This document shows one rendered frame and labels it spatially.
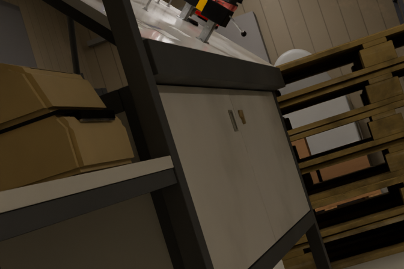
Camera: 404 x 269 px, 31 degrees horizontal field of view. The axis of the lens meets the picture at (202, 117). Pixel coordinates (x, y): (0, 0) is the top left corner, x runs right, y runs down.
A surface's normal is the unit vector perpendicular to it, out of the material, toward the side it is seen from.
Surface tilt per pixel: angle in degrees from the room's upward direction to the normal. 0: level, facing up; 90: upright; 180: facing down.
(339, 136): 90
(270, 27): 90
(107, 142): 90
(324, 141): 90
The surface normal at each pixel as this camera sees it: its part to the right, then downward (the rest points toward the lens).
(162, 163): 0.91, -0.31
